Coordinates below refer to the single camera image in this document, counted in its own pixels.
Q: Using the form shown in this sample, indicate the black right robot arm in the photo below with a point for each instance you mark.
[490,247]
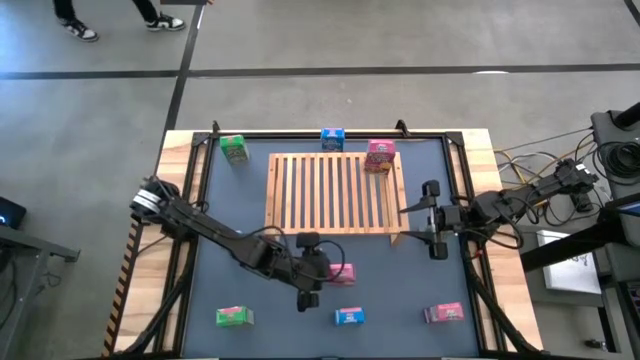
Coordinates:
[500,205]

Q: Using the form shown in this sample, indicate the person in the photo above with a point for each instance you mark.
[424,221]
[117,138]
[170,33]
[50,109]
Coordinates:
[80,31]

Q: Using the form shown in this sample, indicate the black stand beam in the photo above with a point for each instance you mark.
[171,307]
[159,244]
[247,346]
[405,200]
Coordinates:
[565,250]

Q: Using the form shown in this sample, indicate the blue Rice Krispies cereal box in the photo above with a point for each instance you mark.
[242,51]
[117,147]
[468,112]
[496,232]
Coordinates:
[332,139]
[349,316]

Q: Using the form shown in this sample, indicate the pink Raisin Bran cereal box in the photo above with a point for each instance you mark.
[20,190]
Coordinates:
[444,312]
[380,156]
[346,275]

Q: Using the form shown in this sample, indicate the grey equipment cabinet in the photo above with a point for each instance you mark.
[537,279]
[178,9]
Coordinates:
[622,310]

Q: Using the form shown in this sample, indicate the black power strip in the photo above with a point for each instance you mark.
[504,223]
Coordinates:
[582,202]

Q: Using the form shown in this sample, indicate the grey machine base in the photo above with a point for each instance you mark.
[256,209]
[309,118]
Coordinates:
[607,130]

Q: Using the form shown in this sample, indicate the green Apple Jacks cereal box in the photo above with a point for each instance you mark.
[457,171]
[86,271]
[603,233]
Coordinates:
[234,316]
[234,149]

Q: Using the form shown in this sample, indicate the black device with light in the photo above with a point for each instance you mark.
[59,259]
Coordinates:
[11,212]

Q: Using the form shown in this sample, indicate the black metal table frame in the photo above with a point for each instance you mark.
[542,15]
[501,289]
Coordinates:
[452,139]

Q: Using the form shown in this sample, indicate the wooden slatted shelf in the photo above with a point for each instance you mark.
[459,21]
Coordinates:
[320,195]

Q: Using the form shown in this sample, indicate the black yellow hazard tape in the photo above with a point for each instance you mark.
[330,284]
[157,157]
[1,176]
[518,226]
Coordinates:
[122,295]

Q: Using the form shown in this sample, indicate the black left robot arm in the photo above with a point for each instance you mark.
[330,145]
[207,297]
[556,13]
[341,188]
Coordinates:
[210,227]

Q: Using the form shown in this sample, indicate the grey metal stand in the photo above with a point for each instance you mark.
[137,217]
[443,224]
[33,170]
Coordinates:
[30,245]

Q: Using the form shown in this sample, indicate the small black floor object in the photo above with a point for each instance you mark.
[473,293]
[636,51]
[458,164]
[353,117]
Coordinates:
[595,344]

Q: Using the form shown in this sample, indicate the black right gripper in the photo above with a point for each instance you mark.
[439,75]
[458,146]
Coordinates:
[447,218]

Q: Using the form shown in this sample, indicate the white box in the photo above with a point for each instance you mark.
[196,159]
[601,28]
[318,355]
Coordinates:
[570,272]

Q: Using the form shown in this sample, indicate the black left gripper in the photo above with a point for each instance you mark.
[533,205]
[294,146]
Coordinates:
[312,270]

